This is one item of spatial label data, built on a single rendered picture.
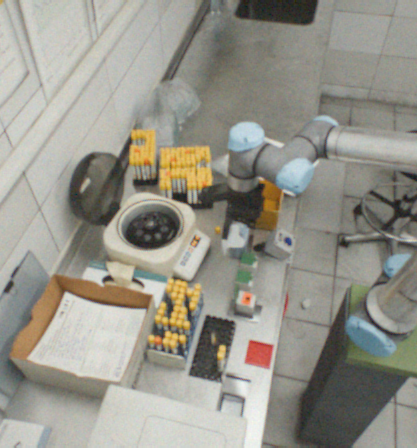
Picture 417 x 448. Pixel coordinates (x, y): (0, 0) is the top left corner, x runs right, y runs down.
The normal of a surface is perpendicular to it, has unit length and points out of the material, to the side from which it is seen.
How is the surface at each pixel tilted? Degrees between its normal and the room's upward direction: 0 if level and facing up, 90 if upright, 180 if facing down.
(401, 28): 90
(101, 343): 2
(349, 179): 0
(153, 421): 0
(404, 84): 90
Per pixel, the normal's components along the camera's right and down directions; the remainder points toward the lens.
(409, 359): 0.00, -0.65
